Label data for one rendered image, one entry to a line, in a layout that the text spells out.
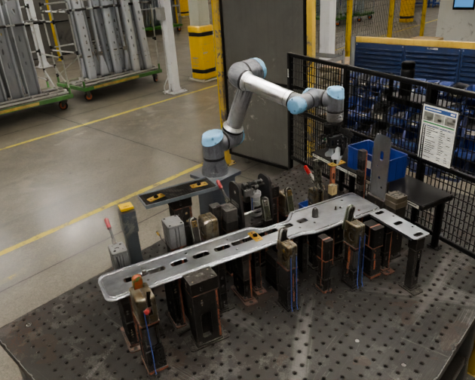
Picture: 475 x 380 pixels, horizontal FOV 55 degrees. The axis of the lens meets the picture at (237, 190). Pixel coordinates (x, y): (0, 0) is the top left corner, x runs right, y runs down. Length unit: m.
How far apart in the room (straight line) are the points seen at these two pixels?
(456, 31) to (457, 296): 6.92
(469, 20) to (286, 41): 4.83
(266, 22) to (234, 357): 3.39
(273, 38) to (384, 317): 3.11
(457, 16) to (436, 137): 6.44
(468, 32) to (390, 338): 7.22
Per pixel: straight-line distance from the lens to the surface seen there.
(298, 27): 4.40
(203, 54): 9.80
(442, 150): 2.50
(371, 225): 2.26
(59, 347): 2.20
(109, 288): 1.92
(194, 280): 1.81
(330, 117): 2.09
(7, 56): 8.84
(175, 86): 9.11
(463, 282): 2.48
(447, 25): 8.92
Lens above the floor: 2.11
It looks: 26 degrees down
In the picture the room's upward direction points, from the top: 4 degrees counter-clockwise
